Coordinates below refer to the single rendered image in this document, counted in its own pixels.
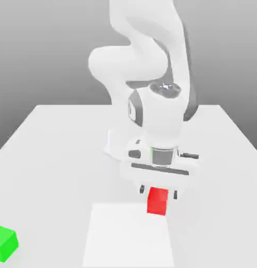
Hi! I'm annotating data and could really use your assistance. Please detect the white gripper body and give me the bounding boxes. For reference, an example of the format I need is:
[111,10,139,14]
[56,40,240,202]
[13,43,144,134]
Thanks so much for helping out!
[120,160,200,191]

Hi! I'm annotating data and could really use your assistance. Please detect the small red cube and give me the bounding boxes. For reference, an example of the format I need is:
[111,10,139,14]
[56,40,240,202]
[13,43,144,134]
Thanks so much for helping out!
[146,186,170,217]

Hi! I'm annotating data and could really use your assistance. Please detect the small green cube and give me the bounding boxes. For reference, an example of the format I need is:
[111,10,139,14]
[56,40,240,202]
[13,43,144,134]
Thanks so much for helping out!
[0,225,19,263]

